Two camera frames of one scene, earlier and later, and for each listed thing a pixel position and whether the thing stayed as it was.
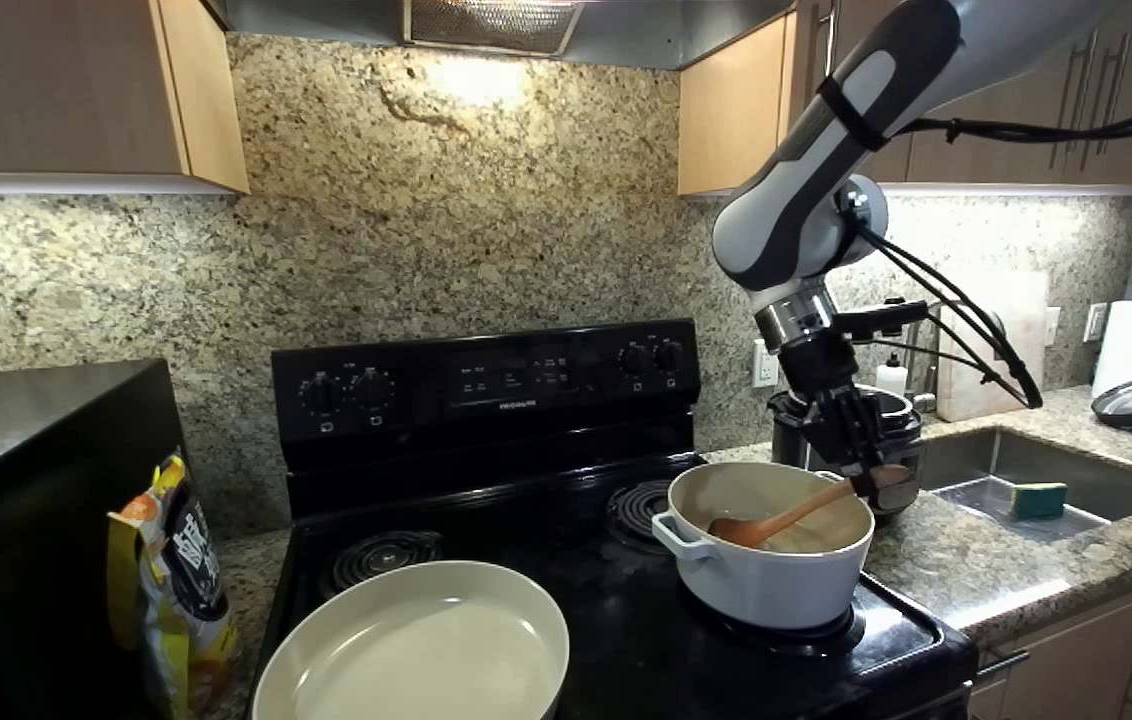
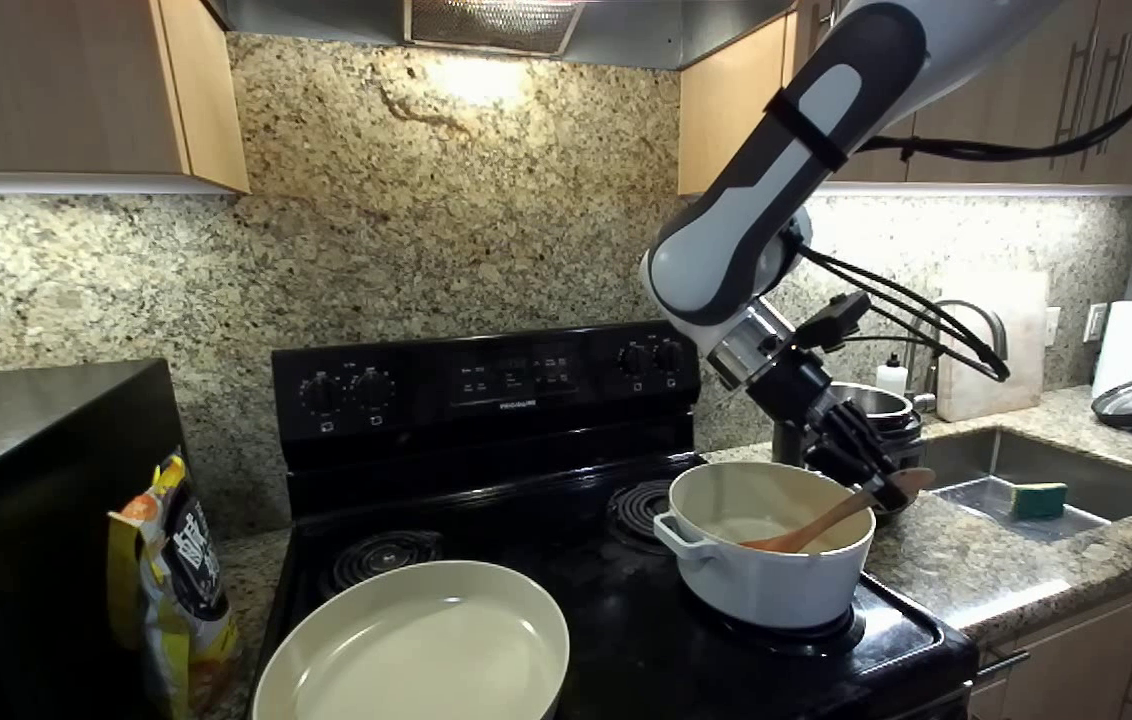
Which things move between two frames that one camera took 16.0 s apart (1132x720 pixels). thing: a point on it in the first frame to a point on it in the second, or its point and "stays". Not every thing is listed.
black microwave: (22, 480) stays
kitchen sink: (1039, 485) stays
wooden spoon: (765, 526) to (787, 540)
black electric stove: (540, 459) stays
